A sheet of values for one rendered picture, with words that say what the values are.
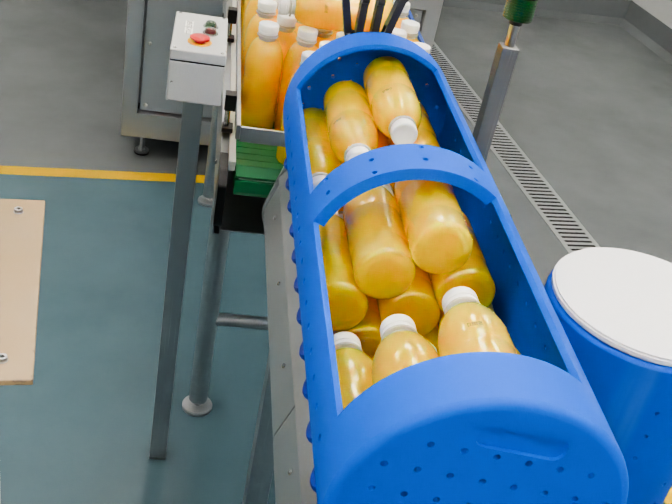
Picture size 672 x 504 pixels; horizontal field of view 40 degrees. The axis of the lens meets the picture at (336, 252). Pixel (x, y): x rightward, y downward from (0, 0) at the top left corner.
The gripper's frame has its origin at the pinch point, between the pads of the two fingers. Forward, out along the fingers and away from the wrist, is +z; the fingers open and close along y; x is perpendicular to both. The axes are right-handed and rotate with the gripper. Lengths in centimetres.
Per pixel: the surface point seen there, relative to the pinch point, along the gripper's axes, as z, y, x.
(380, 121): -0.1, -0.3, 23.9
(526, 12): -2, -39, -35
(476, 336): -4, -2, 79
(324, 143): 5.6, 6.9, 21.7
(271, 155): 26.4, 11.1, -13.0
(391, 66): -4.0, -2.9, 11.5
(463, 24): 116, -132, -395
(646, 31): 111, -263, -422
